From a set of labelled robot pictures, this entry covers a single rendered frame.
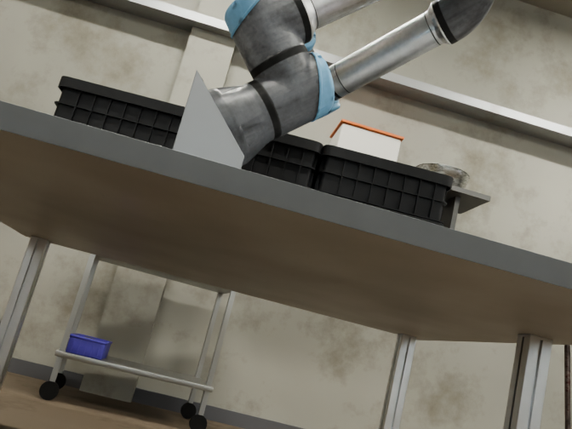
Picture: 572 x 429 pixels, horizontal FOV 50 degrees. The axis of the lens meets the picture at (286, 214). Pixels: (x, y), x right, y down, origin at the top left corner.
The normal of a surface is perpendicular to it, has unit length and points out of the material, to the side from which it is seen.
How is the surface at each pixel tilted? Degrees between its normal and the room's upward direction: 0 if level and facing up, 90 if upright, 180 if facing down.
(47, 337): 90
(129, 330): 90
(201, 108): 90
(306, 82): 95
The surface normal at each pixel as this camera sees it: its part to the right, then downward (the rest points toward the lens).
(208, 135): 0.15, -0.19
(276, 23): 0.25, 0.00
